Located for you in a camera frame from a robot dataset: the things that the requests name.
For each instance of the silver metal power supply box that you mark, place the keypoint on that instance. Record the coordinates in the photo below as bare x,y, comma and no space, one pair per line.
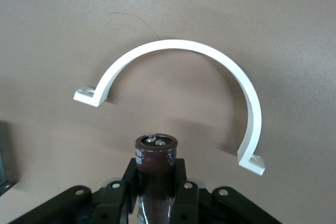
4,155

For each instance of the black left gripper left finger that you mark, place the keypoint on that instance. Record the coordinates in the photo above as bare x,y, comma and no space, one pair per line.
113,205

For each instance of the white half-round pipe clamp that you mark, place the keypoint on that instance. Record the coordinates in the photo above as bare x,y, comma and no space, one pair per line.
170,44

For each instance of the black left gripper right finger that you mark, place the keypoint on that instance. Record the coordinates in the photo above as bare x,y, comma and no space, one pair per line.
194,205

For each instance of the long brown cylindrical capacitor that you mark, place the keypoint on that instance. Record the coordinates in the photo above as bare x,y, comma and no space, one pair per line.
156,169

